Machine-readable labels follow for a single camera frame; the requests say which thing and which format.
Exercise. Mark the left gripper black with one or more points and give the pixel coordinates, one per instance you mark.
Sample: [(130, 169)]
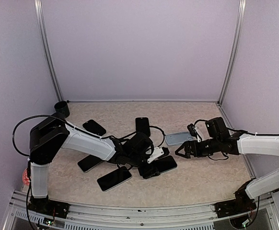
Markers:
[(148, 172)]

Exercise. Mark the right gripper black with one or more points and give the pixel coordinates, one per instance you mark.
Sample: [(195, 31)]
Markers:
[(189, 149)]

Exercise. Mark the light blue phone case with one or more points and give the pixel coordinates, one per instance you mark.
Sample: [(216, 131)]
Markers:
[(175, 139)]

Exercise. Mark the black phone teal edge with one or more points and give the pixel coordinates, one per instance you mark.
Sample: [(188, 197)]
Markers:
[(165, 164)]

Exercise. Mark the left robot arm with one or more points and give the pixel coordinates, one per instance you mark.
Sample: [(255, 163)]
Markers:
[(53, 134)]

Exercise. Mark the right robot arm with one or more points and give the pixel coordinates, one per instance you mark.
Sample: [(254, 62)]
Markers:
[(235, 142)]

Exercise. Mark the black phone lower middle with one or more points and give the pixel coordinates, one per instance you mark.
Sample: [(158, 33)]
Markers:
[(114, 178)]

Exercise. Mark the black phone case middle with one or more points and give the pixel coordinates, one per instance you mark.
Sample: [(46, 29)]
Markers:
[(142, 125)]

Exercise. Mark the black phone case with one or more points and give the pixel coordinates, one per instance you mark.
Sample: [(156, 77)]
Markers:
[(94, 127), (142, 125)]

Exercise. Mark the black phone upper left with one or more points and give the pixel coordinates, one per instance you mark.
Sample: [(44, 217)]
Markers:
[(89, 162)]

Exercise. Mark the black phone case left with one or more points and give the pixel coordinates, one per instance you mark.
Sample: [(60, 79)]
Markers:
[(94, 127)]

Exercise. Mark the dark green mug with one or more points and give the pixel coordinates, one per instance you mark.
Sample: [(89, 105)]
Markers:
[(62, 107)]

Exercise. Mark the red patterned round coaster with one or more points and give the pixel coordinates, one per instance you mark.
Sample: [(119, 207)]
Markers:
[(25, 178)]

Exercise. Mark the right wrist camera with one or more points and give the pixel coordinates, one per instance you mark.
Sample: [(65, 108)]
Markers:
[(195, 132)]

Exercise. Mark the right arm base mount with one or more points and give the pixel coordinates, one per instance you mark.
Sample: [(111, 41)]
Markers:
[(241, 204)]

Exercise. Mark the front aluminium rail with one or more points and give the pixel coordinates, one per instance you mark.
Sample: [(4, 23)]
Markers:
[(95, 217)]

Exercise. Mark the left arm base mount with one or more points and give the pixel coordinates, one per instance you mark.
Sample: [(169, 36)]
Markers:
[(49, 207)]

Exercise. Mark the right aluminium frame post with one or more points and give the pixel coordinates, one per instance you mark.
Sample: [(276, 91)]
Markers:
[(234, 51)]

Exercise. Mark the aluminium frame post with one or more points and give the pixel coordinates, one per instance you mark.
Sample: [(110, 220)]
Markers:
[(46, 48), (234, 51)]

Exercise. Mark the left aluminium frame post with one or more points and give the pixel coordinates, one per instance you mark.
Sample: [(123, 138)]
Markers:
[(46, 48)]

